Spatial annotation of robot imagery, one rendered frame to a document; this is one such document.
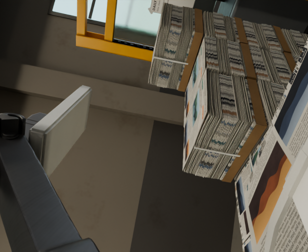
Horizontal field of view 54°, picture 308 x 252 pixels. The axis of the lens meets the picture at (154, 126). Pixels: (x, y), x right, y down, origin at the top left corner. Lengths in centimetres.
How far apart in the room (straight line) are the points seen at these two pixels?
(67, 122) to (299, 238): 20
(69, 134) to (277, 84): 131
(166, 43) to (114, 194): 220
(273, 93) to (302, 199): 117
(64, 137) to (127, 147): 334
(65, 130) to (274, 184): 23
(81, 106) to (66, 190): 335
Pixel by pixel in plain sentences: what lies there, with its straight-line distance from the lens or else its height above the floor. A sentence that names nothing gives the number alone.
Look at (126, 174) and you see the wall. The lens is 347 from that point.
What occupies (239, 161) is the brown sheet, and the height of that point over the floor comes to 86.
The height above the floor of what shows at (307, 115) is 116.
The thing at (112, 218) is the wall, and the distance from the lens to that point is 348.
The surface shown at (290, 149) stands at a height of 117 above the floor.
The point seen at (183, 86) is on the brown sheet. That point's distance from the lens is 177.
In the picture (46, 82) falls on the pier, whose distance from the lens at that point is 359.
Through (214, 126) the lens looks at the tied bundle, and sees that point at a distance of 117.
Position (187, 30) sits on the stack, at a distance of 160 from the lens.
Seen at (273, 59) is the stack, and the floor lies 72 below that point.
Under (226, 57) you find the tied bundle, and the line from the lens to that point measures 147.
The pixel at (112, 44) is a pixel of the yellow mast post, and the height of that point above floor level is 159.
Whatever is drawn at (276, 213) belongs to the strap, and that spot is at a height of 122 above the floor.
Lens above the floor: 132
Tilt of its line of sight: 4 degrees down
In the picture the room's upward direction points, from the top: 79 degrees counter-clockwise
